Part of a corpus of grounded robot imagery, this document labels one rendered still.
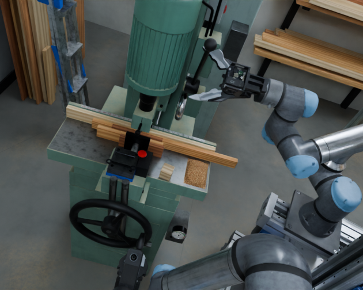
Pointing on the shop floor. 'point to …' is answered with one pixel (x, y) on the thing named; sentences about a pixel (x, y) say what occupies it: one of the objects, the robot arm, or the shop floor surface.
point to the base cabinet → (97, 213)
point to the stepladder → (67, 52)
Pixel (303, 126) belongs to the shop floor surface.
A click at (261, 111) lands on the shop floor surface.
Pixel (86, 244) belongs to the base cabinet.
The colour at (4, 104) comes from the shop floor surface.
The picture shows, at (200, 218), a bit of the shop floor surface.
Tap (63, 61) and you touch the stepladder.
